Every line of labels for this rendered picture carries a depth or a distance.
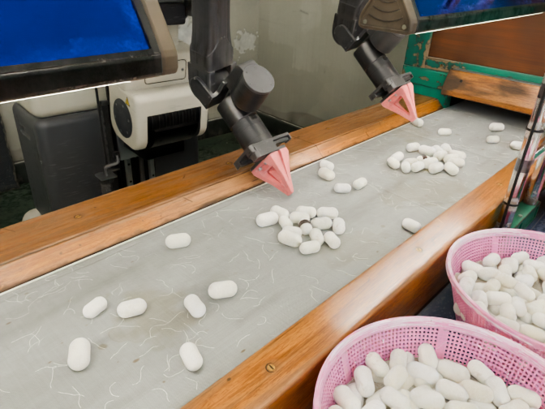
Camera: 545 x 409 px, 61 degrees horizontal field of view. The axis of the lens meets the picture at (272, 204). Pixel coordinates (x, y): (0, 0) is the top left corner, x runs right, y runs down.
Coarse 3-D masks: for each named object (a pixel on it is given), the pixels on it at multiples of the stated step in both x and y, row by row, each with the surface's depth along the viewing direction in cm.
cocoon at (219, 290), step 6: (216, 282) 57; (222, 282) 57; (228, 282) 57; (234, 282) 58; (210, 288) 57; (216, 288) 57; (222, 288) 57; (228, 288) 57; (234, 288) 57; (210, 294) 57; (216, 294) 57; (222, 294) 57; (228, 294) 57; (234, 294) 58
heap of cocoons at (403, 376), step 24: (408, 360) 51; (432, 360) 50; (360, 384) 47; (384, 384) 48; (408, 384) 49; (432, 384) 49; (456, 384) 47; (480, 384) 47; (504, 384) 48; (336, 408) 44; (360, 408) 45; (384, 408) 45; (408, 408) 45; (432, 408) 46; (456, 408) 45; (480, 408) 46; (504, 408) 45; (528, 408) 45
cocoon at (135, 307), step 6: (132, 300) 54; (138, 300) 54; (120, 306) 53; (126, 306) 53; (132, 306) 53; (138, 306) 54; (144, 306) 54; (120, 312) 53; (126, 312) 53; (132, 312) 53; (138, 312) 54
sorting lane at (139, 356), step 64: (512, 128) 123; (256, 192) 84; (320, 192) 85; (384, 192) 86; (448, 192) 87; (128, 256) 65; (192, 256) 66; (256, 256) 66; (320, 256) 67; (0, 320) 53; (64, 320) 53; (128, 320) 54; (192, 320) 54; (256, 320) 55; (0, 384) 45; (64, 384) 46; (128, 384) 46; (192, 384) 46
